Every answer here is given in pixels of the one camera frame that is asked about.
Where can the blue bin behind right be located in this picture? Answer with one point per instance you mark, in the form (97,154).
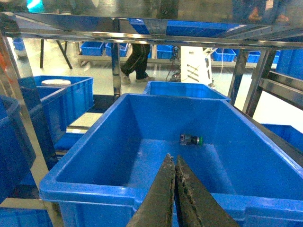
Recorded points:
(195,90)

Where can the steel left shelf rack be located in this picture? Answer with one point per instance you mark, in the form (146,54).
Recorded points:
(193,23)

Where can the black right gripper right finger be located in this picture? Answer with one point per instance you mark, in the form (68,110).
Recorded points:
(195,205)

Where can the large blue bin right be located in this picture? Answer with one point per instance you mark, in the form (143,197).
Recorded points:
(103,179)

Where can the person in dark trousers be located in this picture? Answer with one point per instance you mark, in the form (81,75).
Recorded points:
(137,62)

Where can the blue bin behind left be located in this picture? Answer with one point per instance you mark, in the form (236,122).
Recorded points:
(53,109)

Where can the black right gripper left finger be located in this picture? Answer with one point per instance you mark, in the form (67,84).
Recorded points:
(156,209)

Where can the blue bin center upper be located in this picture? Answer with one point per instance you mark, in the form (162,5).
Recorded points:
(16,154)

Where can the white round lid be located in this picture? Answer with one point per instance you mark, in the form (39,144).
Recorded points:
(56,83)

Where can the green push button switch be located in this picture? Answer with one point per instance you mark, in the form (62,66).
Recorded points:
(187,139)

